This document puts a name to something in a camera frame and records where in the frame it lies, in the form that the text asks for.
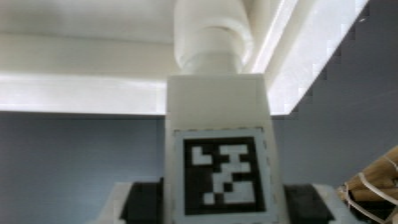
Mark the white square tabletop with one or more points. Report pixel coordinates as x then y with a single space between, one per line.
89 54

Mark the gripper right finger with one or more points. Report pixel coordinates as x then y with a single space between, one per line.
315 205

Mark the white table leg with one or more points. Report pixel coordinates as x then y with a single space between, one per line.
222 188

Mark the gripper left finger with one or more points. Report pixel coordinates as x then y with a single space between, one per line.
134 204

